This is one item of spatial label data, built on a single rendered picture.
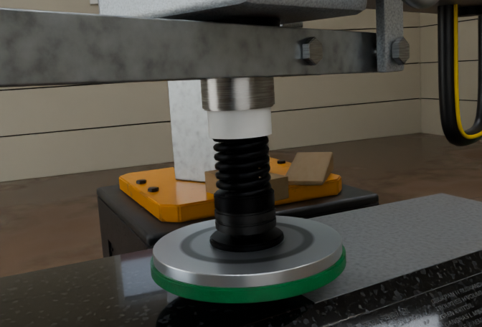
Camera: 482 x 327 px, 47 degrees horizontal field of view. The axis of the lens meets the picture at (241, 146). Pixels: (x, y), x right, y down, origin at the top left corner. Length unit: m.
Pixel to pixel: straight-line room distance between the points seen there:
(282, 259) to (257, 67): 0.19
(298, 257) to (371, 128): 7.32
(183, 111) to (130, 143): 5.18
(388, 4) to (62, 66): 0.43
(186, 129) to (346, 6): 0.93
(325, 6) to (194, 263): 0.29
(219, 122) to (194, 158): 0.87
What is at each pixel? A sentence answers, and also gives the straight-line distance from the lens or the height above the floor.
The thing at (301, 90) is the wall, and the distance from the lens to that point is 7.29.
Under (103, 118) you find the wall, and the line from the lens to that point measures 6.56.
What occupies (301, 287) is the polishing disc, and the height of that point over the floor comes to 0.86.
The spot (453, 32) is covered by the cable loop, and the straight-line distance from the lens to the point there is 1.08.
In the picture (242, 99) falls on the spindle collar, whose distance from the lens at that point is 0.57.
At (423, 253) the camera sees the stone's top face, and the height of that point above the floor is 0.82.
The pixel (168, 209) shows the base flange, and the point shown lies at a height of 0.77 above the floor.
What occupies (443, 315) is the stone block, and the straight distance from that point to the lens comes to 0.70.
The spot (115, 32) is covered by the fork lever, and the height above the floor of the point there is 1.10.
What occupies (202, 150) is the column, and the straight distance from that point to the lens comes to 1.43.
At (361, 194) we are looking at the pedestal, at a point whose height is 0.74.
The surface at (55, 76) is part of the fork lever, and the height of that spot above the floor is 1.07.
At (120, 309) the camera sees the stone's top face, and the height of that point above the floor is 0.82.
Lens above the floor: 1.07
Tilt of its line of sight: 8 degrees down
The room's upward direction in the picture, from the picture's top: 4 degrees counter-clockwise
